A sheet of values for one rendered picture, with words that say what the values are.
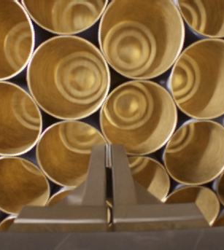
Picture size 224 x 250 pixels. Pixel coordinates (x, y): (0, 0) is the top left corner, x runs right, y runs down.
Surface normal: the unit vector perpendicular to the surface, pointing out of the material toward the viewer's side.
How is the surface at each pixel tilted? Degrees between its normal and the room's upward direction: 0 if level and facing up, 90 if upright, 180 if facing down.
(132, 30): 2
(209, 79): 90
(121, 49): 2
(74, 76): 2
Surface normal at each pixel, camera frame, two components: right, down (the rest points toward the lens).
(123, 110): 0.03, 0.26
